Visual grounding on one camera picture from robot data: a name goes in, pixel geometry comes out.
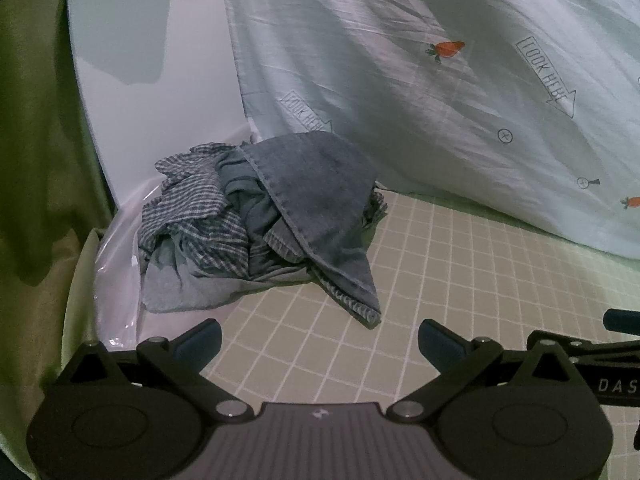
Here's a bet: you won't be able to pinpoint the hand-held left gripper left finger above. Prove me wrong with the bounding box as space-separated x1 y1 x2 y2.
50 318 255 420

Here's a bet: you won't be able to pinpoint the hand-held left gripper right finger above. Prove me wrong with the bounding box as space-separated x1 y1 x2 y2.
386 318 582 421

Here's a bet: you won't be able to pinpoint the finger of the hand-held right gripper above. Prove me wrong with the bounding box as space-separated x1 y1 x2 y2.
526 329 640 364
602 308 640 334

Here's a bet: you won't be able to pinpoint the blue denim pants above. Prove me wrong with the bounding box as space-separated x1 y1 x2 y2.
239 132 383 330

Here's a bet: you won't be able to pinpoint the blue-grey garment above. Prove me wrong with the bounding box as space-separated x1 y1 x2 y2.
143 159 321 315

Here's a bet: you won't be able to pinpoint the green grid bed sheet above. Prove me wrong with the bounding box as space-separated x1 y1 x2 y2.
60 187 640 480

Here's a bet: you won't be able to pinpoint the clear plastic bag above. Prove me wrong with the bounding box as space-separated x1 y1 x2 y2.
93 121 263 352

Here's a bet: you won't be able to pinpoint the blue checked shirt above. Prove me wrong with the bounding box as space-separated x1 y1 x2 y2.
140 143 390 272

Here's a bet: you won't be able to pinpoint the pale blue printed quilt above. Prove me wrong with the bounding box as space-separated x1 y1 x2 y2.
216 0 640 261

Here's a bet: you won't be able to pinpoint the green curtain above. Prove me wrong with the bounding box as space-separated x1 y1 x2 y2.
0 0 117 480

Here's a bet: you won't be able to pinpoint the white headboard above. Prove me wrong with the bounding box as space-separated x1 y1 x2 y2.
66 0 251 210

